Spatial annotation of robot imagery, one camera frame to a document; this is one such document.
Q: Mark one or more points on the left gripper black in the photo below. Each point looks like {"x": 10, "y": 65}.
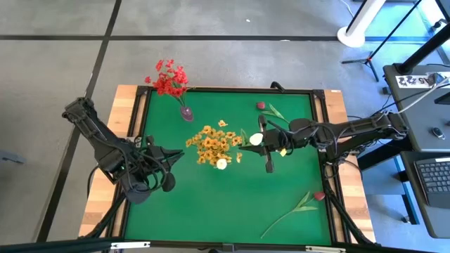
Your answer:
{"x": 156, "y": 161}

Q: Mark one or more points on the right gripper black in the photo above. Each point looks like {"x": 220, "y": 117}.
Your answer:
{"x": 281, "y": 138}

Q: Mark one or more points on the red artificial tulip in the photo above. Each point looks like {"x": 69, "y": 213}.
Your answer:
{"x": 320, "y": 195}
{"x": 261, "y": 105}

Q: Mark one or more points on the red artificial flower bunch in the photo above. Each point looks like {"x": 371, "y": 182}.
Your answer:
{"x": 180, "y": 78}
{"x": 165, "y": 84}

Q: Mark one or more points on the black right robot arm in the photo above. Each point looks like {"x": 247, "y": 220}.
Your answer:
{"x": 358, "y": 126}

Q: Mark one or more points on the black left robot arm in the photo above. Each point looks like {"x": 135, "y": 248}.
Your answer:
{"x": 102, "y": 147}

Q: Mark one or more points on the purple ribbed glass vase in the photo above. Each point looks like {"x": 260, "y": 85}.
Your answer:
{"x": 187, "y": 114}

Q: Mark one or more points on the green table mat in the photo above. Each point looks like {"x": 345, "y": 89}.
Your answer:
{"x": 246, "y": 211}

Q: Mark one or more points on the thin black tripod stand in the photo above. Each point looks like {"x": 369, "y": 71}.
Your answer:
{"x": 368, "y": 60}

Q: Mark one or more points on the white stand with round base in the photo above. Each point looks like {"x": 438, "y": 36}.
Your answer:
{"x": 351, "y": 35}

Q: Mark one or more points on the black rig beam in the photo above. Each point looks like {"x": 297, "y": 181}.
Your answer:
{"x": 52, "y": 246}

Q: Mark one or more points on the grey floor object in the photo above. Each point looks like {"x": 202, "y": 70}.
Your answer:
{"x": 10, "y": 157}

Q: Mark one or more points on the blue desk leg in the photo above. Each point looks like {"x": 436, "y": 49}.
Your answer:
{"x": 411, "y": 207}

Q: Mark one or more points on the white paper label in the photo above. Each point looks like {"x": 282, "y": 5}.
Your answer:
{"x": 411, "y": 81}

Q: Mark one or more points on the dark grey desk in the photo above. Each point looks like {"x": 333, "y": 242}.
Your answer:
{"x": 422, "y": 105}

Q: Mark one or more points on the laptop keyboard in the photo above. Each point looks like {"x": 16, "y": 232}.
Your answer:
{"x": 436, "y": 175}

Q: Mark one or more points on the black key fob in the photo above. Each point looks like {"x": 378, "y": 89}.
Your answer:
{"x": 438, "y": 133}

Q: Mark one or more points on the thick black pole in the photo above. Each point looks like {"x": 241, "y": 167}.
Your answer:
{"x": 422, "y": 51}

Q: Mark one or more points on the grey laptop desk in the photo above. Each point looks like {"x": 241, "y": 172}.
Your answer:
{"x": 439, "y": 221}

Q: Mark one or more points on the black aluminium table frame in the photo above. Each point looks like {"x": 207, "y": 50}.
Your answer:
{"x": 225, "y": 90}

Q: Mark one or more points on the silver metal bracket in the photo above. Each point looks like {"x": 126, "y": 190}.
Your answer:
{"x": 130, "y": 245}
{"x": 325, "y": 249}

